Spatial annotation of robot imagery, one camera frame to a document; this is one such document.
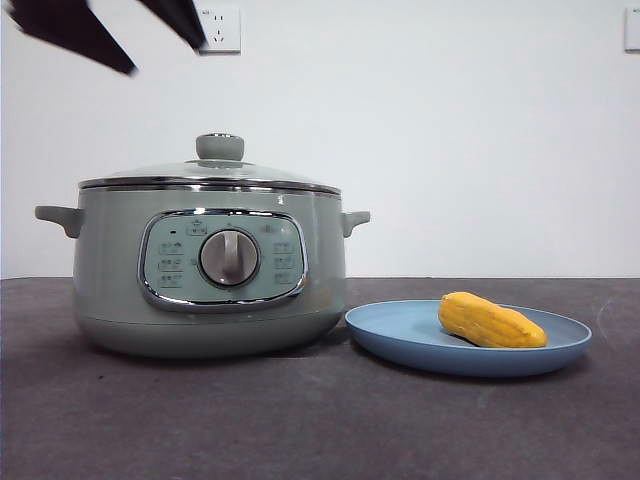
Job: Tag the pale green electric steamer pot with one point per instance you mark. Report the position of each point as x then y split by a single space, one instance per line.
110 280

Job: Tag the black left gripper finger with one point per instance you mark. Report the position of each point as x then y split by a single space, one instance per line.
182 20
75 30

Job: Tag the yellow corn cob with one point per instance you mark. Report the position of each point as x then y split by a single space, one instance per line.
490 322

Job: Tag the white wall socket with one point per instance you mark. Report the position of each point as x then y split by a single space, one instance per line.
222 30

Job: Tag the glass lid with green knob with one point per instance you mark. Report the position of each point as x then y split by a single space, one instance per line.
220 147

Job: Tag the blue round plate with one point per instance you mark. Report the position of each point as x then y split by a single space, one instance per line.
400 340

